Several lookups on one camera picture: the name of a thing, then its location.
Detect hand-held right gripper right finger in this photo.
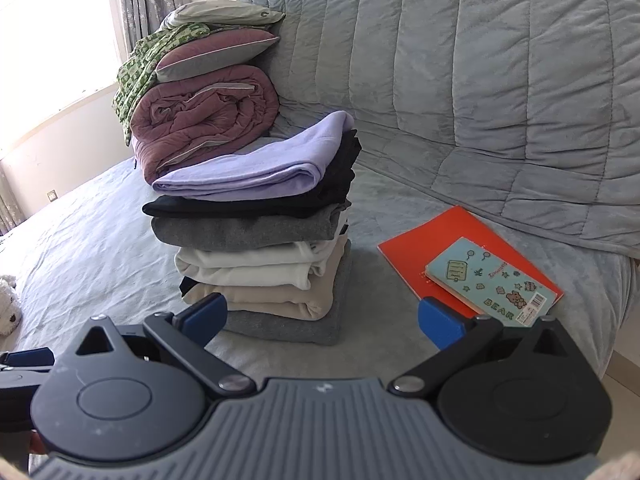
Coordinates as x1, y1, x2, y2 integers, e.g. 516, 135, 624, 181
387, 298, 576, 397

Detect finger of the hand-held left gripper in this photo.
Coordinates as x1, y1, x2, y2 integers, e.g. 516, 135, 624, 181
0, 347, 56, 391
0, 391, 35, 433

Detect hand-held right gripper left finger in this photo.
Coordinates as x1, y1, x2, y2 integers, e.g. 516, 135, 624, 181
65, 294, 257, 397

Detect purple pants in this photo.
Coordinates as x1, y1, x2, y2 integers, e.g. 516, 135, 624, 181
151, 111, 357, 203

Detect white plush dog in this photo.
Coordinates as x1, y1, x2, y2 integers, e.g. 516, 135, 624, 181
0, 275, 24, 337

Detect beige folded garment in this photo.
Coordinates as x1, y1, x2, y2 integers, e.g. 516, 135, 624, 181
182, 237, 353, 322

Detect teal notebook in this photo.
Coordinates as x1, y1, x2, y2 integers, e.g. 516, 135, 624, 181
424, 236, 551, 329

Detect white folded garment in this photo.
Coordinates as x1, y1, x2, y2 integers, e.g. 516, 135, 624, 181
174, 220, 351, 291

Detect red notebook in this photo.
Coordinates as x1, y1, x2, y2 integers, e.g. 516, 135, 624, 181
377, 205, 564, 319

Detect dark grey folded garment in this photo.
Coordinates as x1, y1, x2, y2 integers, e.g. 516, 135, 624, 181
150, 200, 353, 251

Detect grey star curtain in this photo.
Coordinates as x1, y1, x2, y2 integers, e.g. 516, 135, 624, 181
0, 159, 27, 237
116, 0, 194, 57

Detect pink folded quilt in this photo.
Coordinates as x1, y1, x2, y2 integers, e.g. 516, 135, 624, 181
131, 65, 281, 186

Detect grey quilted headboard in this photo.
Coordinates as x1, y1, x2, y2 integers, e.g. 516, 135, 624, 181
235, 0, 640, 261

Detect green patterned blanket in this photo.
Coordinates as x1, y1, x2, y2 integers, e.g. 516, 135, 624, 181
112, 22, 213, 147

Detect maroon grey pillow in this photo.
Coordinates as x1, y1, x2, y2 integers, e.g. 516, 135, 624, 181
155, 29, 281, 83

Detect window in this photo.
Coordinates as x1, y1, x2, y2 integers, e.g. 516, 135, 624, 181
0, 0, 127, 157

